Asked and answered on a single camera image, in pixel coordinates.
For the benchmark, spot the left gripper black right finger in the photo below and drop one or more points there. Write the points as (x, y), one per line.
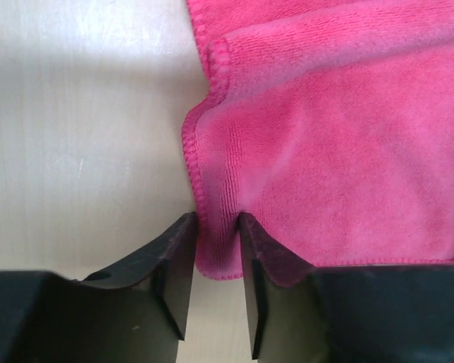
(297, 312)

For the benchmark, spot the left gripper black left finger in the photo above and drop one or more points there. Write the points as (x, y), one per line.
(134, 310)

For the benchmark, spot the pink towel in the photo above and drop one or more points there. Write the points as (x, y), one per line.
(332, 122)

